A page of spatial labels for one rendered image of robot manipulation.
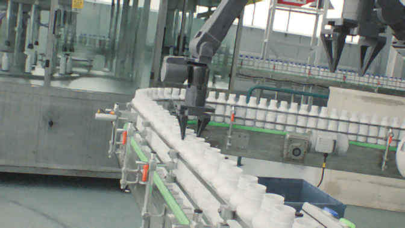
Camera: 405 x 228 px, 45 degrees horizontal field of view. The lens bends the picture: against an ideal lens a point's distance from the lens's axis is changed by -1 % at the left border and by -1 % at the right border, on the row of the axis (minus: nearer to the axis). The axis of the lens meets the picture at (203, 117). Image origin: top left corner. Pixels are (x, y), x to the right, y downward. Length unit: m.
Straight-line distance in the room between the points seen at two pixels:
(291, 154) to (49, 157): 2.40
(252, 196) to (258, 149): 1.95
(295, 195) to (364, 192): 3.50
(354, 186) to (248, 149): 2.73
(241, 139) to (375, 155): 0.78
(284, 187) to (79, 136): 2.75
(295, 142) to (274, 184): 0.83
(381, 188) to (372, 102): 0.92
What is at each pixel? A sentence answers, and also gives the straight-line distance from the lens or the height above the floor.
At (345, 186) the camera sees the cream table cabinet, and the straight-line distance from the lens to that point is 5.40.
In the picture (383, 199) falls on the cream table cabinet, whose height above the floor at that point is 0.11.
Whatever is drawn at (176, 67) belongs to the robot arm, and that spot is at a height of 1.34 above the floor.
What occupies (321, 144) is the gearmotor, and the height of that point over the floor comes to 0.98.
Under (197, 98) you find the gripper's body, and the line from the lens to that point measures 1.30.
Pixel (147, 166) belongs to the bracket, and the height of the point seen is 1.07.
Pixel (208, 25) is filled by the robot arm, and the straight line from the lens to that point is 1.30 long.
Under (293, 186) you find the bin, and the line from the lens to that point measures 1.98.
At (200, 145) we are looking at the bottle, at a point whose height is 1.16.
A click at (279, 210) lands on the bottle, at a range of 0.83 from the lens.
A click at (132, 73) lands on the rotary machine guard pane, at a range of 4.40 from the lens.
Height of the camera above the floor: 1.40
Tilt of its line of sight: 8 degrees down
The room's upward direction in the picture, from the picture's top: 8 degrees clockwise
